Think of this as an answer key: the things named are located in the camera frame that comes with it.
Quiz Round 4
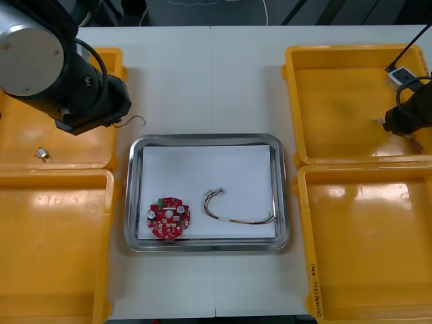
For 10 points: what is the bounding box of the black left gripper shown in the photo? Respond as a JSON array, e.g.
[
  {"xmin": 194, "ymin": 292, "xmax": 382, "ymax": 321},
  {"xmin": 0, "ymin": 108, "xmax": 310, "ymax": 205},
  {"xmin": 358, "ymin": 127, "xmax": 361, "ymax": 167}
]
[{"xmin": 55, "ymin": 76, "xmax": 132, "ymax": 137}]

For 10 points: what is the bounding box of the red-black wire harness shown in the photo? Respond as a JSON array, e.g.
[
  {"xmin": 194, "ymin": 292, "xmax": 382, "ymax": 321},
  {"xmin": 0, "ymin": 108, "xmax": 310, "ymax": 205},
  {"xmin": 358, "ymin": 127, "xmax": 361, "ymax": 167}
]
[{"xmin": 201, "ymin": 188, "xmax": 280, "ymax": 227}]

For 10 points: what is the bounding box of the white paper sheet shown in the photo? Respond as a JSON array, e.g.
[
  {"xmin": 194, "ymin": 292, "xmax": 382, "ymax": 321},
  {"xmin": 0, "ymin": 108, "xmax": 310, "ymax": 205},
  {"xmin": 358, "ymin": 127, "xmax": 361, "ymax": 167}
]
[{"xmin": 136, "ymin": 144, "xmax": 277, "ymax": 241}]

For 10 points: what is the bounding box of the steel tray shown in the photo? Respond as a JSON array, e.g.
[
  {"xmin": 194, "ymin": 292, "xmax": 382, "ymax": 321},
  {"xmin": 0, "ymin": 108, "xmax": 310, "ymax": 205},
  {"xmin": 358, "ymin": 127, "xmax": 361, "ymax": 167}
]
[{"xmin": 123, "ymin": 134, "xmax": 291, "ymax": 253}]

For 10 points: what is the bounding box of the yellow-orange plastic bin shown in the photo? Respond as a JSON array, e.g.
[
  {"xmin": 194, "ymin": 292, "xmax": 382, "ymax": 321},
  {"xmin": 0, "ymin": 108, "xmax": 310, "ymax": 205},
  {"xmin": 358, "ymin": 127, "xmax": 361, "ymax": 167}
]
[
  {"xmin": 293, "ymin": 163, "xmax": 432, "ymax": 324},
  {"xmin": 0, "ymin": 168, "xmax": 117, "ymax": 324},
  {"xmin": 0, "ymin": 47, "xmax": 129, "ymax": 171},
  {"xmin": 281, "ymin": 43, "xmax": 432, "ymax": 167}
]

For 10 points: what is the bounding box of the person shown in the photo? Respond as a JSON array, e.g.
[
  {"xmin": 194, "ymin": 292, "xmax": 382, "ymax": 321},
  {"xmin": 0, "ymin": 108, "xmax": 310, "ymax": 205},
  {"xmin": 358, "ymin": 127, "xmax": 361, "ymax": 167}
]
[{"xmin": 101, "ymin": 0, "xmax": 149, "ymax": 27}]

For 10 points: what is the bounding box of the white floor cable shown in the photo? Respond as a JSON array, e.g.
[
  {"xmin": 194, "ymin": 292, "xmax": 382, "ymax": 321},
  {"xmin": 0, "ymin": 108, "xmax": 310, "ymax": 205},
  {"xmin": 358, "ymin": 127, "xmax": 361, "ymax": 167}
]
[{"xmin": 165, "ymin": 0, "xmax": 269, "ymax": 26}]

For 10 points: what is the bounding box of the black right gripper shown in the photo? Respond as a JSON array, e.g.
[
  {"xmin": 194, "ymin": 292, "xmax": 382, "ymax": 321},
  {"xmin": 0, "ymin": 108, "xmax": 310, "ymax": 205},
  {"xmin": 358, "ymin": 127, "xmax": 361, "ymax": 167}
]
[{"xmin": 382, "ymin": 99, "xmax": 423, "ymax": 137}]

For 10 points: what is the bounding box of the round red circuit board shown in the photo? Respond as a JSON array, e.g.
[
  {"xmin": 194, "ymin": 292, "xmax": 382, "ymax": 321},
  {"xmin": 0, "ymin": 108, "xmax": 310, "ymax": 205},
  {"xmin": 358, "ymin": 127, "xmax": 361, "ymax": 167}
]
[{"xmin": 145, "ymin": 196, "xmax": 192, "ymax": 241}]

